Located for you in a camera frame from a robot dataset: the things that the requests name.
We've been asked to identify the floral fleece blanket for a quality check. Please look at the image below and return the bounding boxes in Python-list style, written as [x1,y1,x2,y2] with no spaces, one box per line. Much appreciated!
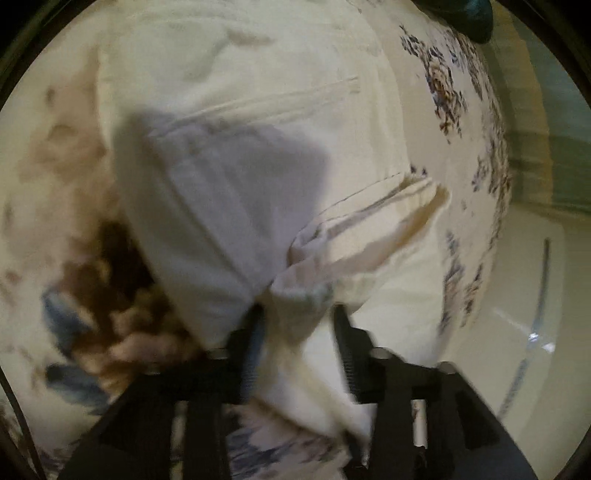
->
[0,0,513,480]

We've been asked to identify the white pants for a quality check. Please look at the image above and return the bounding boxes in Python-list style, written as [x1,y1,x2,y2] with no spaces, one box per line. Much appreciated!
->
[95,0,451,455]

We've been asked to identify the dark green velvet cushion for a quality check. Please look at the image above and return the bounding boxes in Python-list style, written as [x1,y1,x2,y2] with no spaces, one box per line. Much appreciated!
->
[411,0,495,44]

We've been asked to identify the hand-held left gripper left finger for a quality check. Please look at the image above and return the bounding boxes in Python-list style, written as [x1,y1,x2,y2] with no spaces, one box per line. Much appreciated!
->
[58,305,267,480]

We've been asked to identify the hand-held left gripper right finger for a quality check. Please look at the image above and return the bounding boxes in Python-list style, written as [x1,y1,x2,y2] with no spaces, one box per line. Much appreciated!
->
[333,305,539,480]

